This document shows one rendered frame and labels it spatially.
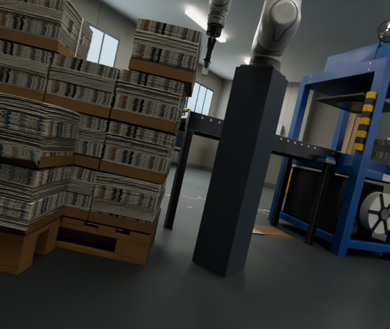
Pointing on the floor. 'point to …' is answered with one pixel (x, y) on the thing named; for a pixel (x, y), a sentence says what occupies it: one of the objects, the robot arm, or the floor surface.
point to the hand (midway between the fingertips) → (205, 68)
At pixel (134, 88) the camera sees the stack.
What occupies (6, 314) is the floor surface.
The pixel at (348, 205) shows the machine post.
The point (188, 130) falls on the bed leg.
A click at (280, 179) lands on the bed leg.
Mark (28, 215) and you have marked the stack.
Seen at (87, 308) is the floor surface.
